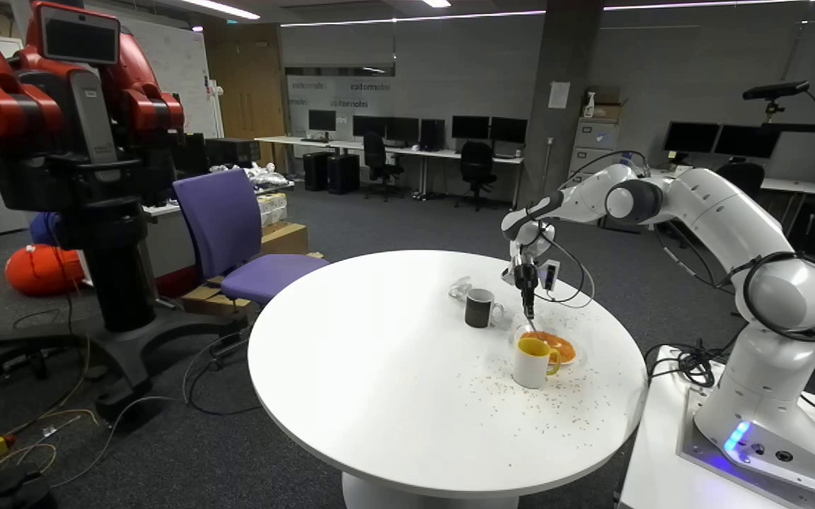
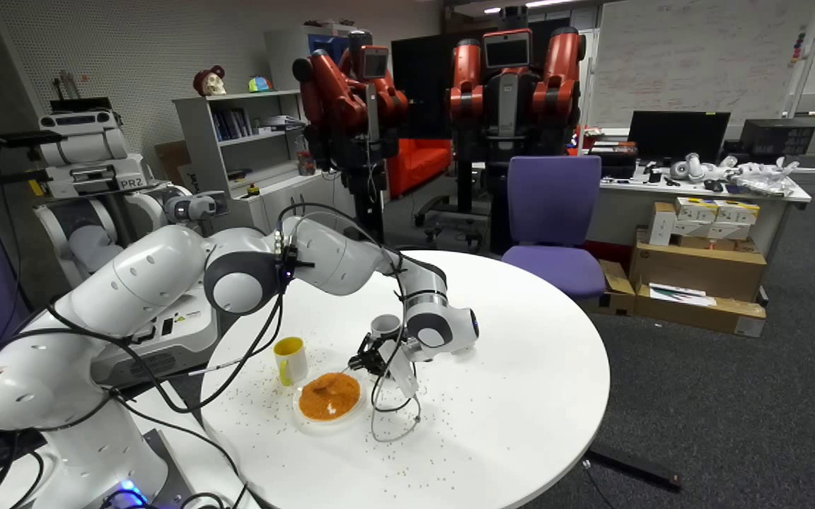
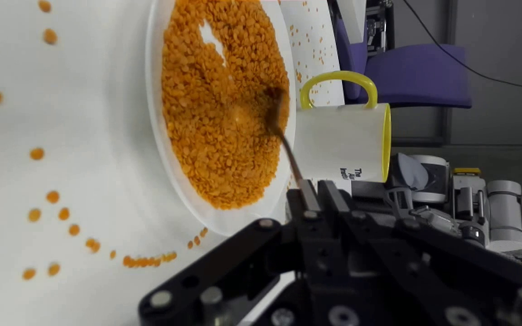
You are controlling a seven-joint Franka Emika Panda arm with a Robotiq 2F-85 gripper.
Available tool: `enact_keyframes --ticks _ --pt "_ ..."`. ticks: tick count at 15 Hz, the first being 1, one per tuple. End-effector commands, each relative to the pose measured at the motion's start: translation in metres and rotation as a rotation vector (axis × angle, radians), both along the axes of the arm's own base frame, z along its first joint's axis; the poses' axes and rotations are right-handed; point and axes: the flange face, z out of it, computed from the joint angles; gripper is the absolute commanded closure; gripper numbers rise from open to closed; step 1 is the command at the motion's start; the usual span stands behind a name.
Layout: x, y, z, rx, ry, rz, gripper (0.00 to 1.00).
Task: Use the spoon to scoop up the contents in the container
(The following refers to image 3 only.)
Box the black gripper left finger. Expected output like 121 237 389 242
137 179 330 326

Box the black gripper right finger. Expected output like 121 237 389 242
319 179 522 326

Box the metal spoon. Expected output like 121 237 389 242
261 89 308 190

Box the white bowl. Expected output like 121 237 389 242
143 0 299 237

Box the white grey lab machine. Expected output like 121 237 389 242
391 152 451 206
484 177 522 255

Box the orange lentils heap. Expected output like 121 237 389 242
159 0 291 212

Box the purple office chair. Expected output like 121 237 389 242
331 0 475 112

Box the round white table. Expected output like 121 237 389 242
0 0 348 326

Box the white mug yellow handle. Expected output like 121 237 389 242
293 69 395 186

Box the thin black cable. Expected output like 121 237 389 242
400 0 522 94

